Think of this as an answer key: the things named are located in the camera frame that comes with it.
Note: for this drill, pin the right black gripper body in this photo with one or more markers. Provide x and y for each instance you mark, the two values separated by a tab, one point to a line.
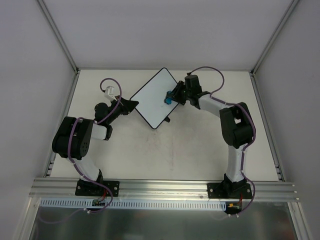
181	91

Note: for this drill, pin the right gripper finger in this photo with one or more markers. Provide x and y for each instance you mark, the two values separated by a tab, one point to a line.
178	89
177	96

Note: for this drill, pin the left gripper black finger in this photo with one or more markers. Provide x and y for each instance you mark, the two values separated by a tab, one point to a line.
128	103
127	110

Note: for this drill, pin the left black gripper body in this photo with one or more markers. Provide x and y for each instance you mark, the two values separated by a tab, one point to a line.
122	105

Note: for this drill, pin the blue bone-shaped eraser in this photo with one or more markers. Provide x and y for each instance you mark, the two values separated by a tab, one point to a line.
168	98

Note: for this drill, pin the white whiteboard black frame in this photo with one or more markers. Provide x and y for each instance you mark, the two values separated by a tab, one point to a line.
152	106

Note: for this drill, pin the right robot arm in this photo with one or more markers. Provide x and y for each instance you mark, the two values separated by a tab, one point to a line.
238	131

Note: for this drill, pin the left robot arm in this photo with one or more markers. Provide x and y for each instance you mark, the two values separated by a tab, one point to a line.
72	140

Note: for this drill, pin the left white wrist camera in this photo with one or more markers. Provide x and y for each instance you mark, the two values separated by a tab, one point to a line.
109	93

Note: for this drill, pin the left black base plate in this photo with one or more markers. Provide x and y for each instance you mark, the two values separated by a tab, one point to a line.
89	189

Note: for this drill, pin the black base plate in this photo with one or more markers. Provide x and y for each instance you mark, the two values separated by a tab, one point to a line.
224	190
89	189

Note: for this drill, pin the white slotted cable duct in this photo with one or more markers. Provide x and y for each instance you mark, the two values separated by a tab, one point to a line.
203	205

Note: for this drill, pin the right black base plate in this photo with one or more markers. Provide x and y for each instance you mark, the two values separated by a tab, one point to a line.
224	190

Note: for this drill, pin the aluminium front rail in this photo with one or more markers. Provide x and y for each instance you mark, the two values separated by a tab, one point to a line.
176	190

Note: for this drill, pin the left aluminium frame post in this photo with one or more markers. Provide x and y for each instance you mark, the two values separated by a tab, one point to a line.
57	34

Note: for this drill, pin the aluminium frame post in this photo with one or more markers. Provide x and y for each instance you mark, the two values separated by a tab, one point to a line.
276	32
57	34

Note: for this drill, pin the right aluminium frame post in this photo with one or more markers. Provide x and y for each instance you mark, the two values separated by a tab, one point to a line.
276	32

